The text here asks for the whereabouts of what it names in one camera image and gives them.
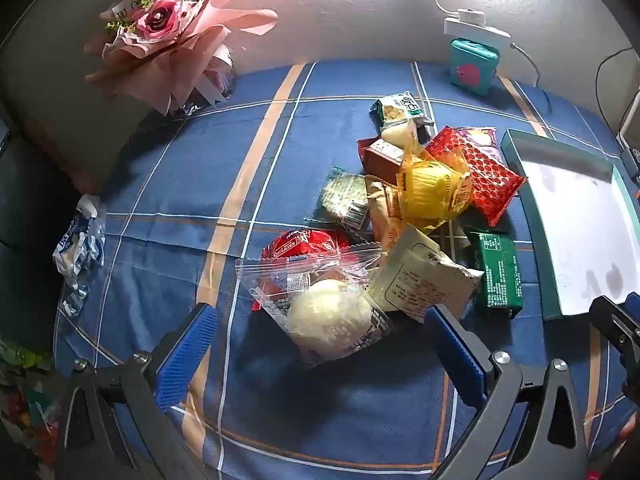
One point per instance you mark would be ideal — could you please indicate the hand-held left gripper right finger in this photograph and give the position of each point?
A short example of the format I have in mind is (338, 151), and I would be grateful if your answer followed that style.
(456, 355)

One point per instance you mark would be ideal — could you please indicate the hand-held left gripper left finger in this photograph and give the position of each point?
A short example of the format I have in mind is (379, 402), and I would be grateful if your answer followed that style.
(185, 352)

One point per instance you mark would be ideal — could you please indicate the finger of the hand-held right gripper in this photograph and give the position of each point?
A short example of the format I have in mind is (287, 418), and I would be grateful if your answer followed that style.
(612, 322)

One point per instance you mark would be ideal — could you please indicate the cream paper snack packet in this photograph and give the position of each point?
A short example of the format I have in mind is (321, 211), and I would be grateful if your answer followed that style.
(420, 275)

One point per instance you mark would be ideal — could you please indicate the dark green snack packet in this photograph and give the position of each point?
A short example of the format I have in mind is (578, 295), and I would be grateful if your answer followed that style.
(495, 270)

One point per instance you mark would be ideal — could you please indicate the teal shallow cardboard box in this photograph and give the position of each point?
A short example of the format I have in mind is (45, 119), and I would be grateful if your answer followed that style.
(575, 220)

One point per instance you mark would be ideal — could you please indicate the clear packet white bun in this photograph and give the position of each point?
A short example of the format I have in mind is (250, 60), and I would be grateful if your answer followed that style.
(325, 310)

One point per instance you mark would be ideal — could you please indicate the red bread packet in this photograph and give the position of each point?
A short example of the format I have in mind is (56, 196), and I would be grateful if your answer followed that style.
(305, 242)

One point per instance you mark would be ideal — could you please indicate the yellow bread packet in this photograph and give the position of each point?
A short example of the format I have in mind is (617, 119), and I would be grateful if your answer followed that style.
(432, 192)

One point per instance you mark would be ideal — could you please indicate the red patterned foil packet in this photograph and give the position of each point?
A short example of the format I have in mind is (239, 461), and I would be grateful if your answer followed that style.
(492, 180)

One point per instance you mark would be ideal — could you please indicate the round green cookie packet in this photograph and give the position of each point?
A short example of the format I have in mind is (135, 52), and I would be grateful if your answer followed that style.
(342, 192)

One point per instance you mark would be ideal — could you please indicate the dark red snack packet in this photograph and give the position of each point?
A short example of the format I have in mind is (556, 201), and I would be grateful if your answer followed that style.
(382, 157)

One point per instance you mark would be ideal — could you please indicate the purple snack packet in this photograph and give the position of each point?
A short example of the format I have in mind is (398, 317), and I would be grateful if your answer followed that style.
(480, 137)

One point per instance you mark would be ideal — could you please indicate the small jelly cup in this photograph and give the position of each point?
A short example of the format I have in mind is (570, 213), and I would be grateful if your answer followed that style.
(397, 135)

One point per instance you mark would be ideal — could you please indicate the green white cracker packet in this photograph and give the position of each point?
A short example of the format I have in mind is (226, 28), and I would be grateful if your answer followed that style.
(400, 107)

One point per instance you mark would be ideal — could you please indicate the crumpled blue white wrapper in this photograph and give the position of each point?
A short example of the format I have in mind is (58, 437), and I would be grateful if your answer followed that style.
(80, 245)

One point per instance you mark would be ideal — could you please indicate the blue plaid tablecloth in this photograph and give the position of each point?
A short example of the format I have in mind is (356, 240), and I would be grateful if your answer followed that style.
(200, 160)

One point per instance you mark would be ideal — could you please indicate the clear pink gift box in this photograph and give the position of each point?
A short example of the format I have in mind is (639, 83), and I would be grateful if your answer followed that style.
(220, 77)

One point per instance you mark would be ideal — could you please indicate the teal tin with pink print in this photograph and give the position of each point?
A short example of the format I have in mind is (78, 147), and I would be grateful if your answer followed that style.
(472, 67)

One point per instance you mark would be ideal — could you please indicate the pink flower bouquet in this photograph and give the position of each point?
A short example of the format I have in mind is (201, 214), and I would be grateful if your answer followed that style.
(160, 20)

